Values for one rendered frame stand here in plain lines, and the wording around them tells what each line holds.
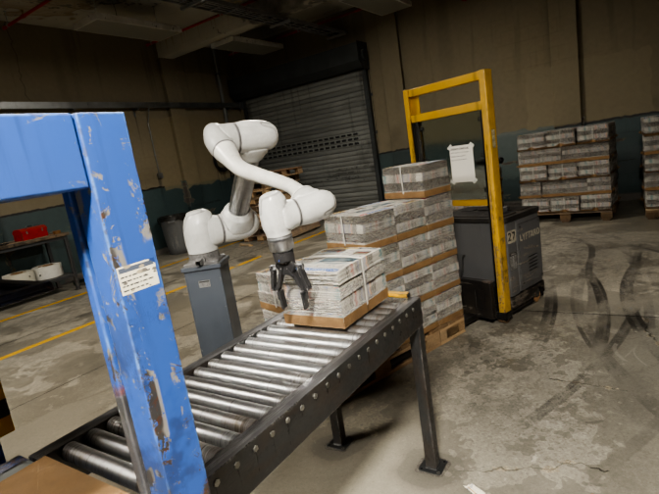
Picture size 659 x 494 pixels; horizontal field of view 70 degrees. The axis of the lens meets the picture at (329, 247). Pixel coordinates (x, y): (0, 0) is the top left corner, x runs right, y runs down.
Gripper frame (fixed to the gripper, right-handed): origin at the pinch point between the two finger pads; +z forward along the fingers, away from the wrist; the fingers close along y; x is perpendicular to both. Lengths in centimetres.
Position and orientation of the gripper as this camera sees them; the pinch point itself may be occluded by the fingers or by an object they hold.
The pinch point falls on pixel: (294, 302)
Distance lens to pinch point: 177.0
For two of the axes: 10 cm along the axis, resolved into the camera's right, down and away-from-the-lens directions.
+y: -8.9, 0.4, 4.6
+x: -4.2, 3.2, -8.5
